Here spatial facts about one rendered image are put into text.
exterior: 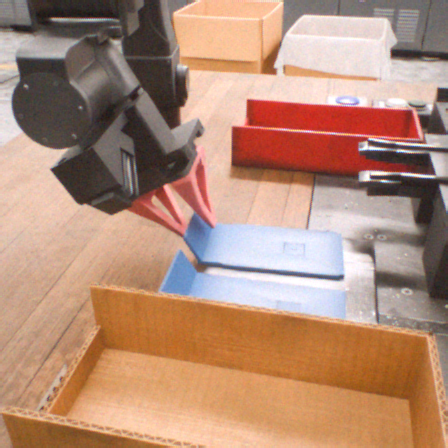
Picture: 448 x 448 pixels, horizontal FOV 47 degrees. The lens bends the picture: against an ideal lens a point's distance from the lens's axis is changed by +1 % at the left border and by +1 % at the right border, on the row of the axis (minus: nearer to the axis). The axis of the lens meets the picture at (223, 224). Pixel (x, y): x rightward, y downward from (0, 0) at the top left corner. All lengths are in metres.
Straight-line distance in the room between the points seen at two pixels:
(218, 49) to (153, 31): 2.15
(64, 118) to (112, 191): 0.06
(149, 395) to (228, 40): 2.49
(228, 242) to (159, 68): 0.26
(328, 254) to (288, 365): 0.15
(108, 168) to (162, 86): 0.31
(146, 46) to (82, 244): 0.26
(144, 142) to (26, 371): 0.21
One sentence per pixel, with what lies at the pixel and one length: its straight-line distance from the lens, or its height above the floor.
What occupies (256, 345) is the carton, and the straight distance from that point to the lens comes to 0.39.
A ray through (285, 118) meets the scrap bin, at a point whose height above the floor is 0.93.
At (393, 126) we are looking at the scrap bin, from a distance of 0.81.
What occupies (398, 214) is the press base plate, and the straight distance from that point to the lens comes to 0.64.
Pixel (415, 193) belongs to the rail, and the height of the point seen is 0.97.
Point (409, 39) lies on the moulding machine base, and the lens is 5.07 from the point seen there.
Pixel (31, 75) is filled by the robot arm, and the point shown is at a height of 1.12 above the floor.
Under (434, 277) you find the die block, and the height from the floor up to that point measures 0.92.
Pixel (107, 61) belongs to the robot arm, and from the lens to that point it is 0.45.
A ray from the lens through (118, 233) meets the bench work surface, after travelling 0.59.
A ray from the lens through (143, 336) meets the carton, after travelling 0.42.
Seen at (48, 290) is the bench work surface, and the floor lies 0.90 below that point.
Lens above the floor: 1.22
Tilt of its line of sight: 32 degrees down
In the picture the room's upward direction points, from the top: straight up
